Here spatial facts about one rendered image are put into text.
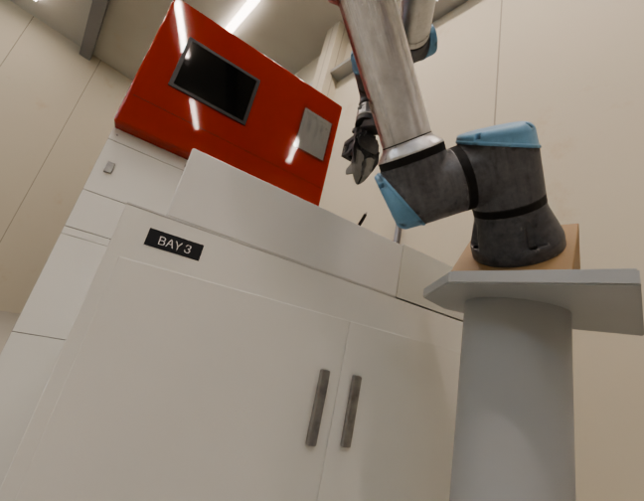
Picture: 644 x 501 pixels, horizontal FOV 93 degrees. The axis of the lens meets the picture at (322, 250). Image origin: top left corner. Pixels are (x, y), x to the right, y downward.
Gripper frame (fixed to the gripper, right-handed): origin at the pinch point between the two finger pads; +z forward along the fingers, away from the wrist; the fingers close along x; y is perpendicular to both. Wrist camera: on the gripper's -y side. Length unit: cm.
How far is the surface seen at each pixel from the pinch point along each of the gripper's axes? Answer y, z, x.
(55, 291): 58, 46, 61
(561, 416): -39, 46, -16
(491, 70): 76, -232, -167
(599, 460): 14, 69, -183
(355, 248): -4.0, 20.7, 0.0
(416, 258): -3.9, 16.6, -20.5
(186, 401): -4, 57, 27
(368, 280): -4.0, 27.2, -5.5
